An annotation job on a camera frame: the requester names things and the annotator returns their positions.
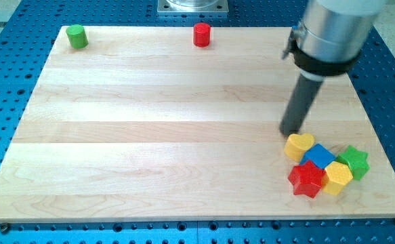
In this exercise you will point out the blue wooden block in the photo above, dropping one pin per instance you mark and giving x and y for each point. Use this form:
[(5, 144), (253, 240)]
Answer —
[(319, 155)]

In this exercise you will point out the red wooden star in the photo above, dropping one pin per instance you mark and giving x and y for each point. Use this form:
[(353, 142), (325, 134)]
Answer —
[(306, 179)]

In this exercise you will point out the black clamp collar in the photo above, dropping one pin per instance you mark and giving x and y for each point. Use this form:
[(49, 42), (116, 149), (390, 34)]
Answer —
[(313, 65)]

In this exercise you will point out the green wooden cylinder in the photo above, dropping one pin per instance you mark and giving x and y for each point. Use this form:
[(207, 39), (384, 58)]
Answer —
[(77, 36)]

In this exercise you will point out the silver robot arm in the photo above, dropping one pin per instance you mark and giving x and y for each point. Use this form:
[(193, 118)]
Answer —
[(326, 42)]

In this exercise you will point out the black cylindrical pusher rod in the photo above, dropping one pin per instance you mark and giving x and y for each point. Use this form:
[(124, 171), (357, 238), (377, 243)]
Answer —
[(302, 97)]

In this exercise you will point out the yellow wooden heart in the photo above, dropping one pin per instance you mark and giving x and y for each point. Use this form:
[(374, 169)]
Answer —
[(297, 145)]

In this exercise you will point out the red wooden cylinder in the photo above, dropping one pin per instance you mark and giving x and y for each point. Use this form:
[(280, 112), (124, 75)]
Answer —
[(201, 34)]

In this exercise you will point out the green wooden star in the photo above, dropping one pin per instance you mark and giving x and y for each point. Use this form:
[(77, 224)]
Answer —
[(356, 160)]

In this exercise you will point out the light wooden board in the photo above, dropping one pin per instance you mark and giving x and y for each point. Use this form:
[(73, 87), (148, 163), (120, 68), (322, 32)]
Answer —
[(141, 125)]

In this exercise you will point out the yellow wooden hexagon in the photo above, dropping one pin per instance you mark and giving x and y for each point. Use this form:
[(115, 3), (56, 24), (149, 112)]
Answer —
[(337, 177)]

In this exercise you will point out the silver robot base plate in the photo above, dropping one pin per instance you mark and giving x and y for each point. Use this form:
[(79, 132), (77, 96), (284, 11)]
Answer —
[(192, 6)]

